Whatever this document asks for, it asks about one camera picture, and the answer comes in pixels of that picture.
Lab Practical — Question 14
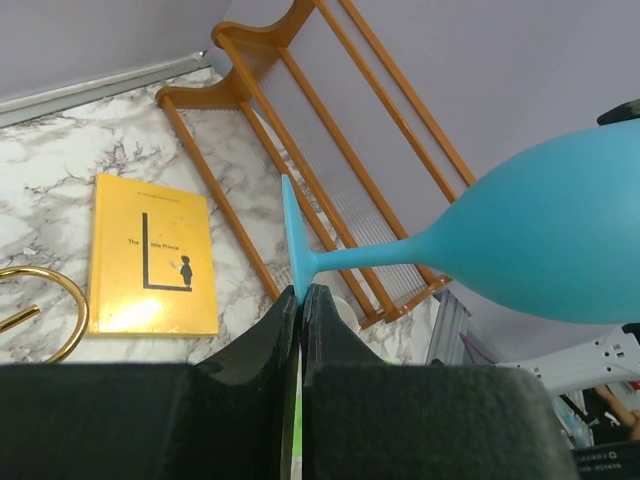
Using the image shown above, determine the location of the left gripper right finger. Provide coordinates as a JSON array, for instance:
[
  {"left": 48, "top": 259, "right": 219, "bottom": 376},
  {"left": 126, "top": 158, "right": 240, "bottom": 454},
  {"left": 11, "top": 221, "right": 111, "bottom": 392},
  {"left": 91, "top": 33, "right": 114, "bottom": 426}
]
[{"left": 302, "top": 285, "right": 578, "bottom": 479}]

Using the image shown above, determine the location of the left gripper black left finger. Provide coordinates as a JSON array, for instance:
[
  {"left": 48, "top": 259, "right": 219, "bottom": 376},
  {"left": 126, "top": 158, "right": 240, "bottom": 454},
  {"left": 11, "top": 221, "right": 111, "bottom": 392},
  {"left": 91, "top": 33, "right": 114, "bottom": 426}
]
[{"left": 1, "top": 289, "right": 298, "bottom": 479}]

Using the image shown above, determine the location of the blue plastic goblet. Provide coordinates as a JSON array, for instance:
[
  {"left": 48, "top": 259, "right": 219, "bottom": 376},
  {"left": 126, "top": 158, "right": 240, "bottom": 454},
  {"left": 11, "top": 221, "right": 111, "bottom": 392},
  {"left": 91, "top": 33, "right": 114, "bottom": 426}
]
[{"left": 281, "top": 120, "right": 639, "bottom": 324}]

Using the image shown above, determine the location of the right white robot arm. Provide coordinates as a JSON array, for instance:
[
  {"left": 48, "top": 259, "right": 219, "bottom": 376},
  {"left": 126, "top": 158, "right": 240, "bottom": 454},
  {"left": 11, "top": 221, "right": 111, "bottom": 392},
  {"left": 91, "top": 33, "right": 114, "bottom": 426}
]
[{"left": 497, "top": 323, "right": 639, "bottom": 396}]

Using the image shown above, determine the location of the green plastic goblet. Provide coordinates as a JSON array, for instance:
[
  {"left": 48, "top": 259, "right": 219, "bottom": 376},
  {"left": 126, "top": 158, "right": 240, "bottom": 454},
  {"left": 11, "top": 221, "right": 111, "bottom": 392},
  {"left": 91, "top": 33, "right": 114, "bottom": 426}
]
[{"left": 291, "top": 352, "right": 303, "bottom": 480}]

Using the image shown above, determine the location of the yellow booklet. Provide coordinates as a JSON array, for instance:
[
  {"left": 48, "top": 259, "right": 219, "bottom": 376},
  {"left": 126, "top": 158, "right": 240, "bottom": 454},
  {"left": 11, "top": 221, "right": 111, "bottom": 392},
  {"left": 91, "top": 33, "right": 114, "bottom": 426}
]
[{"left": 88, "top": 173, "right": 219, "bottom": 337}]

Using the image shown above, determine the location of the gold wire wine glass rack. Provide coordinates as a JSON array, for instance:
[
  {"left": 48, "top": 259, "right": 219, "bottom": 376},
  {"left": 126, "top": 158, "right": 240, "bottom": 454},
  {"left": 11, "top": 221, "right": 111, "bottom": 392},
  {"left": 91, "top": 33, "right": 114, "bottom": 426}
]
[{"left": 1, "top": 266, "right": 89, "bottom": 366}]

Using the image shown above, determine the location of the wooden string harp rack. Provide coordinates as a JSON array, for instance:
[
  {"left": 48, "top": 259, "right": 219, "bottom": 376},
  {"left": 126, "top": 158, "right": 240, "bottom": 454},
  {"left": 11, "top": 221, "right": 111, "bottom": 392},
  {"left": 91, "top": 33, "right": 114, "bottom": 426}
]
[{"left": 155, "top": 0, "right": 477, "bottom": 330}]

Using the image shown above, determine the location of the aluminium frame rail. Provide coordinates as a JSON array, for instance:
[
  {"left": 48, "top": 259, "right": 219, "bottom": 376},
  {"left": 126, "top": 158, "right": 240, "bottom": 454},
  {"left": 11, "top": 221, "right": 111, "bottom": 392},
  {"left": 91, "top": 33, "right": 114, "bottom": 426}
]
[{"left": 1, "top": 52, "right": 209, "bottom": 128}]

